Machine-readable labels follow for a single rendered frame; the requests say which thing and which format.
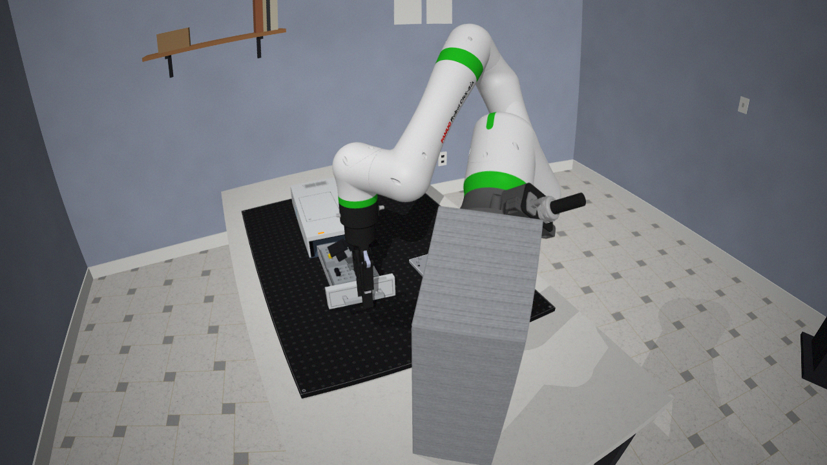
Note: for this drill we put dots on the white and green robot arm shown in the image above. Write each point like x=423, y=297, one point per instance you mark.
x=504, y=152

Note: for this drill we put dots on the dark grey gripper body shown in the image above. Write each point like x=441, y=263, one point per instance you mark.
x=361, y=238

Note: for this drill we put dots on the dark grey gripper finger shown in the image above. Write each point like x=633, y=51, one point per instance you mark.
x=356, y=269
x=366, y=272

